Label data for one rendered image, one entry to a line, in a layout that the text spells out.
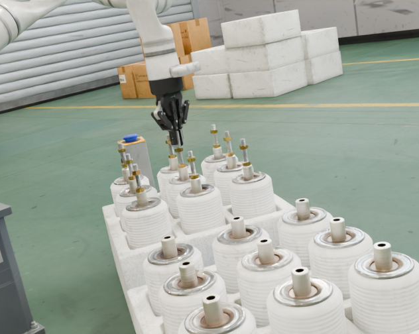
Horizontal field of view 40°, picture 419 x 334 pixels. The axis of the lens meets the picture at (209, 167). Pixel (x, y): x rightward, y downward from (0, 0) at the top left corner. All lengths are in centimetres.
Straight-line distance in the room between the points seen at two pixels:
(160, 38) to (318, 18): 616
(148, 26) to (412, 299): 78
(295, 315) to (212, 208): 53
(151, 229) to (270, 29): 294
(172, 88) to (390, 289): 70
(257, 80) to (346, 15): 322
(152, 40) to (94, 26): 587
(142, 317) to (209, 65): 359
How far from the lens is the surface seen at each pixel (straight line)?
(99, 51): 713
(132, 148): 157
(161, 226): 120
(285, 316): 72
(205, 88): 445
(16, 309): 133
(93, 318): 137
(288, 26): 414
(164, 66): 127
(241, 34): 408
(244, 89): 415
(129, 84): 545
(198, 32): 547
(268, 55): 397
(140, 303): 97
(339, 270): 87
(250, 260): 86
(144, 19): 126
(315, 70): 432
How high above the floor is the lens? 60
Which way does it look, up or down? 14 degrees down
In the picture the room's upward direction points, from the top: 10 degrees counter-clockwise
